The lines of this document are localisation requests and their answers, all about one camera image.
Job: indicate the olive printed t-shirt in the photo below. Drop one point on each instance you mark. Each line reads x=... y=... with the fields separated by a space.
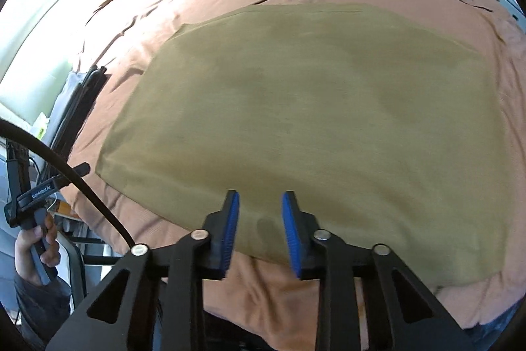
x=287 y=108

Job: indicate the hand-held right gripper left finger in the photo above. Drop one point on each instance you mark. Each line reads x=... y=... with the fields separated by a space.
x=231 y=236

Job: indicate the person's left forearm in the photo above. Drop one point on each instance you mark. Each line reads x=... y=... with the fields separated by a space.
x=41 y=310

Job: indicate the cream leather headboard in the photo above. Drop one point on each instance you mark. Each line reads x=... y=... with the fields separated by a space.
x=61 y=26

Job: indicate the person's left hand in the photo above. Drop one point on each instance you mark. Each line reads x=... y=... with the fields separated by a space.
x=28 y=252

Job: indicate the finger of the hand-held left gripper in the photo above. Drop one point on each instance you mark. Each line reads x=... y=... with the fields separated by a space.
x=72 y=173

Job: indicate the folded grey clothes stack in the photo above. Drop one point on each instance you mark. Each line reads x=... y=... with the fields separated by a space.
x=84 y=104

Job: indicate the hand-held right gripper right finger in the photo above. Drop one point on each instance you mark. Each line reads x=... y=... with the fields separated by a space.
x=292 y=240

